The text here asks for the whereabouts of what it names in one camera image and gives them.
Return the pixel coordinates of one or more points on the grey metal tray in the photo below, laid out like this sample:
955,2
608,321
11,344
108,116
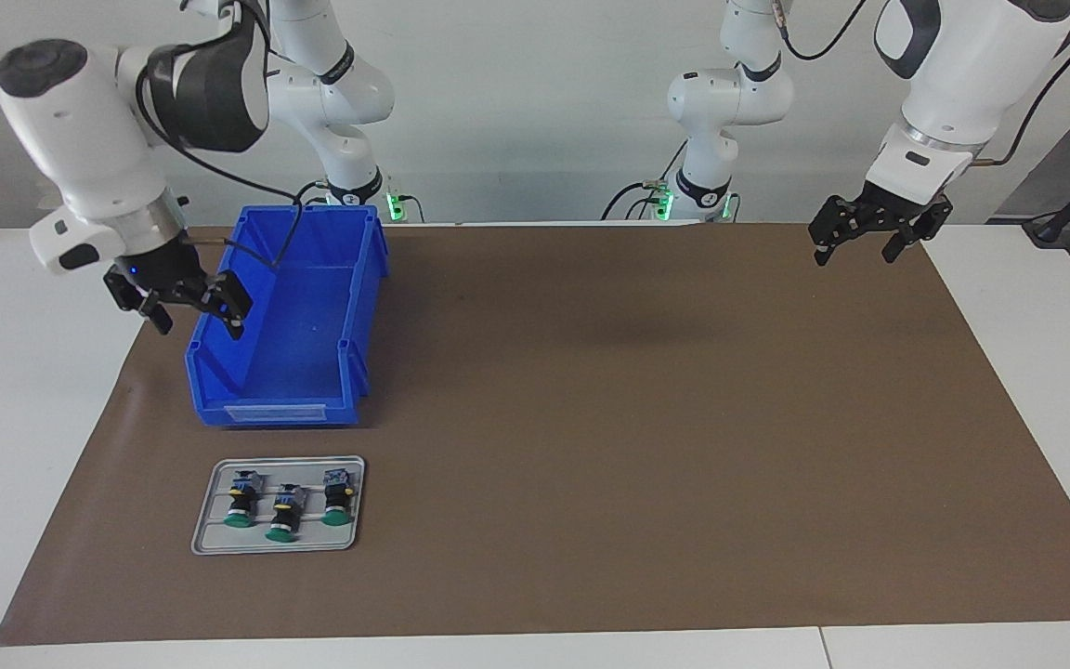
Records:
210,539

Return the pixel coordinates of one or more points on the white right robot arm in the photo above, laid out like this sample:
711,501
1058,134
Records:
80,121

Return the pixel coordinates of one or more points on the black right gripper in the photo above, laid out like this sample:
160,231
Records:
159,269

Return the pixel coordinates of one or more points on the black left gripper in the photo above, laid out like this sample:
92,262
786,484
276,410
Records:
902,200

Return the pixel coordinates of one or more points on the blue plastic storage bin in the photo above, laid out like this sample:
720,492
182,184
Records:
293,344

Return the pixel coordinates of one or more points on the brown table mat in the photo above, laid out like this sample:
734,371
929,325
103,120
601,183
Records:
637,446

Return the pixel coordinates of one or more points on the green push button switch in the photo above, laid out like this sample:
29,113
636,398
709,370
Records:
284,516
337,502
241,502

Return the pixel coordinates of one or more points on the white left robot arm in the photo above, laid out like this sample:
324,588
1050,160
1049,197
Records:
962,84

